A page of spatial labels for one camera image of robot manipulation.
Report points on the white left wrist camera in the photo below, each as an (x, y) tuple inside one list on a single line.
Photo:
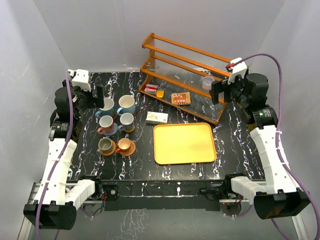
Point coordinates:
[(81, 78)]

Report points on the large blue mug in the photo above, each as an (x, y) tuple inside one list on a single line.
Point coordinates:
[(109, 109), (126, 105)]

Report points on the grey blue speckled mug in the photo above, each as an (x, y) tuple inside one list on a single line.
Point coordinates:
[(126, 123)]

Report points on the small red orange cup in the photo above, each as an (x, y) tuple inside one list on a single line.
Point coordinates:
[(124, 145)]

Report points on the blue paper coaster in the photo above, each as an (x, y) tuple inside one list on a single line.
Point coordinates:
[(115, 128)]

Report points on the pink grey mug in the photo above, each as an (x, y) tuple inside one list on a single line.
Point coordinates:
[(106, 125)]

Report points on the orange yellow small packet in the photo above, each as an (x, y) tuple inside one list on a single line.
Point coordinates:
[(160, 93)]

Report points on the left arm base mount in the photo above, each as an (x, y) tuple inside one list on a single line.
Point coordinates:
[(108, 193)]

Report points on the small grey green cup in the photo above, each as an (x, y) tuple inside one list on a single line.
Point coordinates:
[(105, 145)]

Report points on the plain orange wooden coaster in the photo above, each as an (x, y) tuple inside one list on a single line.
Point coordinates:
[(113, 150)]

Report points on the orange black paper coaster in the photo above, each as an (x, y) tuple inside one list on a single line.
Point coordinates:
[(130, 130)]

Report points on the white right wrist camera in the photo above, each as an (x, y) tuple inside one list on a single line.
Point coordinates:
[(237, 67)]

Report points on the white yellow carton box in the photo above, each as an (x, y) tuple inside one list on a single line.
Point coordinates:
[(157, 118)]

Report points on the orange snack package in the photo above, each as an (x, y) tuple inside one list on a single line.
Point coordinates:
[(181, 98)]

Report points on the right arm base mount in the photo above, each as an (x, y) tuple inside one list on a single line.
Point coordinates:
[(235, 187)]

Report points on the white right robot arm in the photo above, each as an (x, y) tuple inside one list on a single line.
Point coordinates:
[(281, 196)]

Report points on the red white small box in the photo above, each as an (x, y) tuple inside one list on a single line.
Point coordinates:
[(151, 89)]

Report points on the large blue mug front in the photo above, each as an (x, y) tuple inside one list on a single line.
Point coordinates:
[(126, 105)]

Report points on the clear plastic cup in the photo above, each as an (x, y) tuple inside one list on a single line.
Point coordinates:
[(207, 82)]

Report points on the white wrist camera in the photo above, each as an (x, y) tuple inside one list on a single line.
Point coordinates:
[(81, 78), (237, 67)]

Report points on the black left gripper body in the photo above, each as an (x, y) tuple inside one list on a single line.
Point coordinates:
[(85, 99)]

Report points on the yellow serving tray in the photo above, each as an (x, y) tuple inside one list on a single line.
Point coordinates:
[(184, 143)]

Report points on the orange wooden shelf rack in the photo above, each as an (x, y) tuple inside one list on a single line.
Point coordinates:
[(177, 68)]

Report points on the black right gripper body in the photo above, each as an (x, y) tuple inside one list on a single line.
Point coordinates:
[(235, 89)]

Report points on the light wooden ridged coaster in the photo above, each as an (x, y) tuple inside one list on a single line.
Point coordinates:
[(130, 151)]

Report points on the large blue mug back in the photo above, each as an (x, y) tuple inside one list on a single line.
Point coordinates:
[(109, 109)]

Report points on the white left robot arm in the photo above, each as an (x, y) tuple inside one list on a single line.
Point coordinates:
[(54, 207)]

